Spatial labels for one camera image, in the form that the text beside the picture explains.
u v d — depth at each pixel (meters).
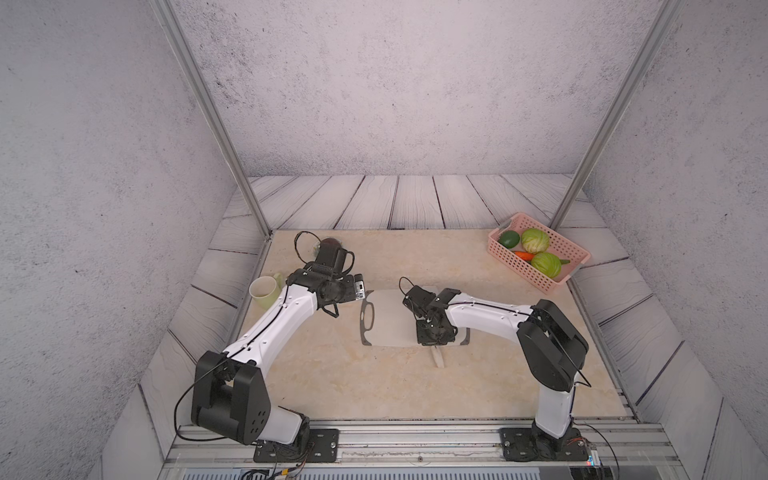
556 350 0.49
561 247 1.10
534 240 1.08
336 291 0.71
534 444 0.64
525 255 1.08
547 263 1.00
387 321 0.98
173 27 0.72
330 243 1.08
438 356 0.85
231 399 0.41
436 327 0.67
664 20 0.71
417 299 0.74
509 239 1.12
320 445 0.73
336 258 0.67
